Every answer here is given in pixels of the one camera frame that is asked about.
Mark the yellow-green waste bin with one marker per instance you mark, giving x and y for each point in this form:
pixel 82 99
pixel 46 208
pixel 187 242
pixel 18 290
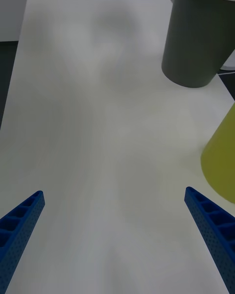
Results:
pixel 222 161

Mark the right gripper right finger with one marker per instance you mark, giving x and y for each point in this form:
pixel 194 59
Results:
pixel 215 230

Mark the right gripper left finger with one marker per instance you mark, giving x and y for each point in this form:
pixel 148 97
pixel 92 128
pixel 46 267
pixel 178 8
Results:
pixel 19 227

